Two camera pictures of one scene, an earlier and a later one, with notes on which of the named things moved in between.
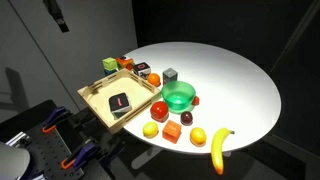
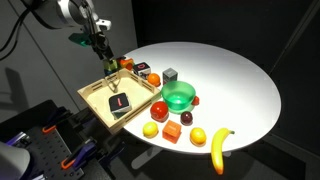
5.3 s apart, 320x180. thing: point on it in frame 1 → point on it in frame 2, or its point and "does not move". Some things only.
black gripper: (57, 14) → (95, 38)
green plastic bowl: (178, 95) does not move
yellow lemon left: (150, 130) does not move
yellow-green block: (110, 64) does not move
